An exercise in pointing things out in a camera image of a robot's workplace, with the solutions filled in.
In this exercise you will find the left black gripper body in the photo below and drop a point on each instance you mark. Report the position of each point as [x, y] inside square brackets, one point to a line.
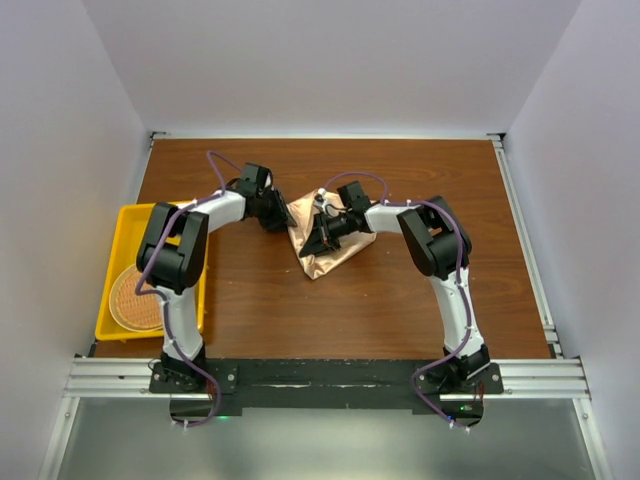
[269, 212]

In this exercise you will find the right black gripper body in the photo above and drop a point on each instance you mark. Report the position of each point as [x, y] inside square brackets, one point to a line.
[335, 227]

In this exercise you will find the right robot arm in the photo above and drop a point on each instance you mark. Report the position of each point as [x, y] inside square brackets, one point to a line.
[439, 248]

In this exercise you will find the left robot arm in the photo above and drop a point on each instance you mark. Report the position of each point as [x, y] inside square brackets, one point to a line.
[183, 357]

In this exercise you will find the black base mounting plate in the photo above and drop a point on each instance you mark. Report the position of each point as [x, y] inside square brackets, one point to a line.
[244, 384]

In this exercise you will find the round woven coaster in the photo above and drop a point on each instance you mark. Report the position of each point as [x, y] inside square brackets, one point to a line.
[133, 312]

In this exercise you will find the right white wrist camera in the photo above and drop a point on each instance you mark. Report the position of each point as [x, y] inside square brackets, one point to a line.
[321, 202]

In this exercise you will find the aluminium table frame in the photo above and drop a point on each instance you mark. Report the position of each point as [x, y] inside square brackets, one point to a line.
[259, 303]

